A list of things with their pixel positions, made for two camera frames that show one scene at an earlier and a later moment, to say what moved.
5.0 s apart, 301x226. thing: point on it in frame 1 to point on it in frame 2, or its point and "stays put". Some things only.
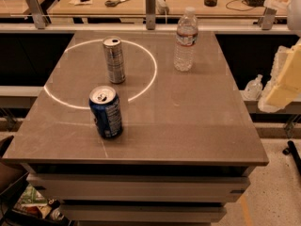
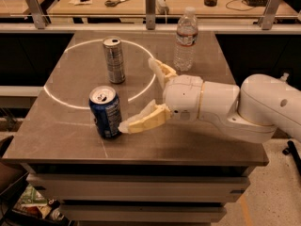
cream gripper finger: [285, 82] to [150, 116]
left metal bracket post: [37, 10] stays put
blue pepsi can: [105, 107] stays put
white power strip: [161, 8] stays put
